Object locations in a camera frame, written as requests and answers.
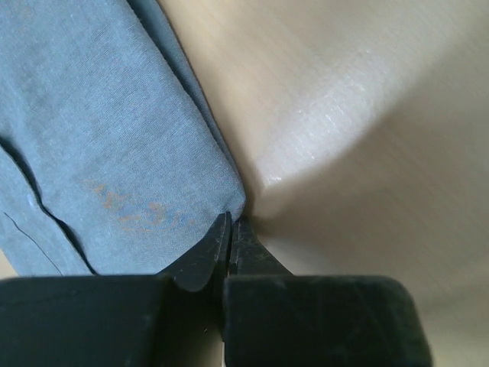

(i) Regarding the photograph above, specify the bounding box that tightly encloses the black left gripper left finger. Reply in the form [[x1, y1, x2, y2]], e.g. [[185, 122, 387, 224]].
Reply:
[[158, 212, 232, 293]]

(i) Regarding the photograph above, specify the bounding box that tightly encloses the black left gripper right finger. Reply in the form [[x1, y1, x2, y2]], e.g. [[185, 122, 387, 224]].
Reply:
[[228, 217, 292, 275]]

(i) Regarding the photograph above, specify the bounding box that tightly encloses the grey long sleeve shirt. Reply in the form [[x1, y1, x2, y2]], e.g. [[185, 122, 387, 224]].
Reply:
[[1, 1, 245, 276]]

